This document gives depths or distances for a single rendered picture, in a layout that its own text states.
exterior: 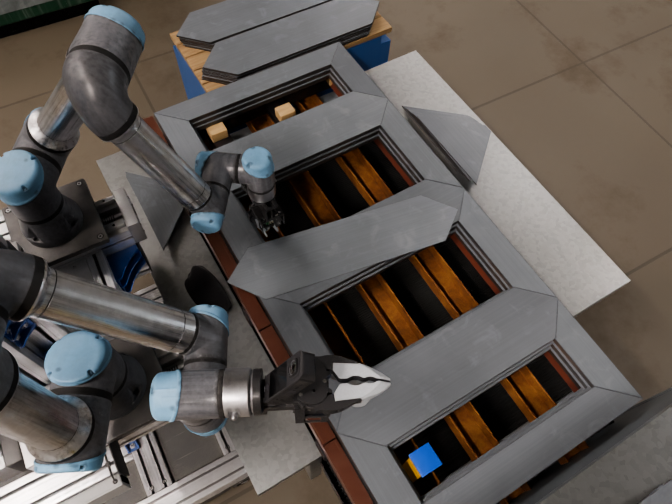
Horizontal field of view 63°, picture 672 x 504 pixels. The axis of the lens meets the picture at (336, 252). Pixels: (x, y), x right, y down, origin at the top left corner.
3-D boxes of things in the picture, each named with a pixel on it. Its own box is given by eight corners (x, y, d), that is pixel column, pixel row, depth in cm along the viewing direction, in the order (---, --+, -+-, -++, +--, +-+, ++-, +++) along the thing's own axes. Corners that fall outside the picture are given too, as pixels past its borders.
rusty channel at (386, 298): (254, 102, 217) (253, 93, 213) (529, 497, 150) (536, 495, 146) (236, 109, 215) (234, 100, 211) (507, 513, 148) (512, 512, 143)
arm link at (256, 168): (241, 142, 136) (275, 145, 136) (246, 169, 146) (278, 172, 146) (235, 167, 132) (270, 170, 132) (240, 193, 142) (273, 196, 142)
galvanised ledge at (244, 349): (150, 145, 208) (148, 139, 206) (322, 457, 156) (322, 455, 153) (98, 165, 203) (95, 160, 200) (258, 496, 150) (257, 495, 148)
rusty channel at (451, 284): (301, 83, 223) (301, 74, 218) (586, 455, 156) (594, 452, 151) (284, 90, 221) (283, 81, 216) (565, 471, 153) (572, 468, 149)
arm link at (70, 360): (130, 345, 120) (109, 322, 108) (121, 408, 113) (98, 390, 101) (73, 348, 119) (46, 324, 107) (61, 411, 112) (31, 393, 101)
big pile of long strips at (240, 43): (341, -27, 240) (341, -40, 234) (391, 27, 224) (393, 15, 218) (169, 33, 218) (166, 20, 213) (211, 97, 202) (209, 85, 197)
